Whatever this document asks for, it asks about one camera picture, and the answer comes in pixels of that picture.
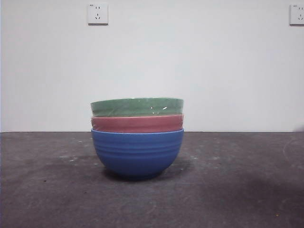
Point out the green ribbed bowl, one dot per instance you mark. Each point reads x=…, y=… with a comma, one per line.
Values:
x=133, y=107

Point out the red ribbed bowl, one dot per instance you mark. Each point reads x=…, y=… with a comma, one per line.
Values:
x=133, y=123

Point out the blue ribbed bowl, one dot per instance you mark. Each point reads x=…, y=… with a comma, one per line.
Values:
x=137, y=154

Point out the white wall socket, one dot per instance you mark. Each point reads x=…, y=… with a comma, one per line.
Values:
x=297, y=14
x=97, y=13

